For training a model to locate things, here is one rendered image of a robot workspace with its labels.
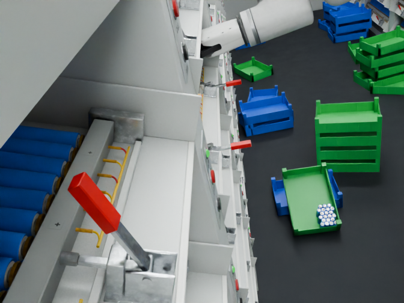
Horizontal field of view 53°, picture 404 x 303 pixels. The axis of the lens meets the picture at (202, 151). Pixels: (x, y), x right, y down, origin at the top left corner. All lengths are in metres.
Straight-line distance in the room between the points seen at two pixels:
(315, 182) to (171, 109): 1.63
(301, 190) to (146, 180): 1.64
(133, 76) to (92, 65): 0.04
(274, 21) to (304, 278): 1.07
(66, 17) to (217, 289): 0.40
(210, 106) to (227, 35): 0.18
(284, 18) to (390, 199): 1.28
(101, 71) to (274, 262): 1.49
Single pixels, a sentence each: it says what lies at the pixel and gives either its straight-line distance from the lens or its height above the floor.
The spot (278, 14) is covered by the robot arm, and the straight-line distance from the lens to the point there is 0.98.
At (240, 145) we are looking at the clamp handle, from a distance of 0.70.
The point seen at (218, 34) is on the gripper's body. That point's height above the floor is 1.06.
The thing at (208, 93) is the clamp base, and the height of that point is 0.95.
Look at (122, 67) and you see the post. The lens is 0.38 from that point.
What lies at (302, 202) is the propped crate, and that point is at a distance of 1.94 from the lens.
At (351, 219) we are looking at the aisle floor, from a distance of 1.96.
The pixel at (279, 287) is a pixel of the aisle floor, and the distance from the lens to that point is 1.70.
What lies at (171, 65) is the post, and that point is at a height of 1.22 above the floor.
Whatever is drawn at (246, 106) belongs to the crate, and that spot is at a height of 0.11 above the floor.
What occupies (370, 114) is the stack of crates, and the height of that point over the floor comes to 0.24.
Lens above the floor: 1.34
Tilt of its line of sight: 32 degrees down
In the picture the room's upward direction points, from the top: 13 degrees counter-clockwise
